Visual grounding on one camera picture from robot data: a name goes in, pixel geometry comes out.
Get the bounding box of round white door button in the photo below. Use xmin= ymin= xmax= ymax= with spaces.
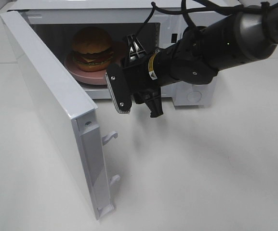
xmin=187 ymin=90 xmax=202 ymax=103

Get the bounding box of white microwave oven body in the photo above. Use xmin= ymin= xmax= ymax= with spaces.
xmin=7 ymin=0 xmax=187 ymax=100

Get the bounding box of toy hamburger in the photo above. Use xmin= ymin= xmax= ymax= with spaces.
xmin=72 ymin=26 xmax=114 ymax=72

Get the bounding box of white microwave door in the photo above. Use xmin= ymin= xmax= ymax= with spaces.
xmin=0 ymin=11 xmax=120 ymax=219

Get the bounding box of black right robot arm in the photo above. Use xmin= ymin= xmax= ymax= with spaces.
xmin=117 ymin=2 xmax=278 ymax=117

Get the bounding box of pink round plate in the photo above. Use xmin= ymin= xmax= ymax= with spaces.
xmin=64 ymin=41 xmax=127 ymax=85

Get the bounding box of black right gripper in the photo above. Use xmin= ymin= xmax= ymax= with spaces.
xmin=122 ymin=34 xmax=163 ymax=118

